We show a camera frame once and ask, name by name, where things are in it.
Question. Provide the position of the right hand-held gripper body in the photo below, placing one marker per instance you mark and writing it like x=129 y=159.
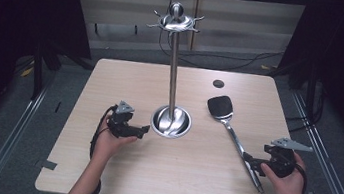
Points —
x=281 y=158

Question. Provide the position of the black table grommet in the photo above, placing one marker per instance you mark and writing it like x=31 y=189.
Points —
x=218 y=84

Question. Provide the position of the person's right hand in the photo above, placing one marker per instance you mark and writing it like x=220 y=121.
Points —
x=285 y=189

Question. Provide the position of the yellow floor tape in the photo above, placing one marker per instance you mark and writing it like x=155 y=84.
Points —
x=265 y=67

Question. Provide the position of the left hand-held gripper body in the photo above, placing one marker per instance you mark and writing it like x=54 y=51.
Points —
x=120 y=124

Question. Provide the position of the steel spatula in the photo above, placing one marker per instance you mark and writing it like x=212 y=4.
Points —
x=220 y=108

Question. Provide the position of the person's left hand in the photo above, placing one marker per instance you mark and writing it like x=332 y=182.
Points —
x=110 y=144

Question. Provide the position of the black tripod stand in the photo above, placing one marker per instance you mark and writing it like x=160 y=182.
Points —
x=38 y=69

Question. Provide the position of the steel utensil rack stand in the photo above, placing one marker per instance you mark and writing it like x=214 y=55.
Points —
x=173 y=77

